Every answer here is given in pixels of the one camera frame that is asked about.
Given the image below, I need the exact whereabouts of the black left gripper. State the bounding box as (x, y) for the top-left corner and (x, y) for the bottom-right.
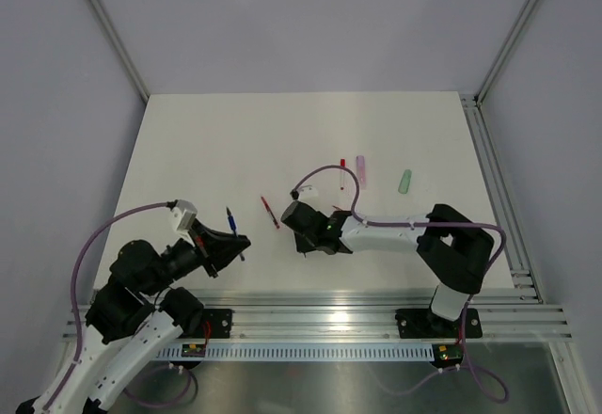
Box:
(143, 218), (251, 296)

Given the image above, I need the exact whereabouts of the blue ballpoint pen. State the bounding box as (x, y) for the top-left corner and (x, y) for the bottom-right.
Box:
(226, 206), (246, 262)

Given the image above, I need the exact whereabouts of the red marker pen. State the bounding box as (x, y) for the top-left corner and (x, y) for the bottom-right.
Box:
(260, 196), (280, 230)

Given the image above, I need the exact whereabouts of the pink highlighter pen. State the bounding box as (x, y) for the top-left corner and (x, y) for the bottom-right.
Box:
(356, 155), (367, 190)

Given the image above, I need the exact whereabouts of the green highlighter pen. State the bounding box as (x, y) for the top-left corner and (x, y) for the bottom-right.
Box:
(398, 169), (413, 195)

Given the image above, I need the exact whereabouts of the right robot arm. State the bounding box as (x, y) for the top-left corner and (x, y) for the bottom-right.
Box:
(281, 200), (495, 339)

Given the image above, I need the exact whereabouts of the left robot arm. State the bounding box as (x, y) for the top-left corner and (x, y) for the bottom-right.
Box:
(17, 220), (250, 413)

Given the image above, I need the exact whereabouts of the white red marker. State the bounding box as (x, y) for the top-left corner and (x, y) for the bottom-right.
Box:
(340, 158), (347, 192)

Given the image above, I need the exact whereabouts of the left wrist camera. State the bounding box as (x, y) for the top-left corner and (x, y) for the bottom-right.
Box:
(167, 199), (198, 235)

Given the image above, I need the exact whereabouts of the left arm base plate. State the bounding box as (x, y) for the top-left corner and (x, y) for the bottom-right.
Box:
(180, 309), (233, 340)

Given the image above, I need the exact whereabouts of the aluminium rail base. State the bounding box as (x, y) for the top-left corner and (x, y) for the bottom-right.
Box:
(60, 289), (573, 342)

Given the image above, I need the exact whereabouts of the white slotted cable duct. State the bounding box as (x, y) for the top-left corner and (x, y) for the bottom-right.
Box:
(154, 343), (435, 362)

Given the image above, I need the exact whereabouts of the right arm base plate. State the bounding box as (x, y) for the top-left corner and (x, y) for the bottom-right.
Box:
(395, 308), (483, 339)

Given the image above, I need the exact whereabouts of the right side aluminium rail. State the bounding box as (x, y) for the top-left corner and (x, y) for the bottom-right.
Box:
(459, 94), (546, 304)

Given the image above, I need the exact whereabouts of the left aluminium frame post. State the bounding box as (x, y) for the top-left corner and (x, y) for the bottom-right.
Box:
(84, 0), (151, 104)

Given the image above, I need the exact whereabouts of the aluminium frame post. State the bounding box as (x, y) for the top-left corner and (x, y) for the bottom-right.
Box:
(84, 0), (151, 104)
(473, 0), (543, 107)

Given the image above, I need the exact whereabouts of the right aluminium frame post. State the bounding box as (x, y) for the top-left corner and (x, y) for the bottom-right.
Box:
(473, 0), (543, 107)

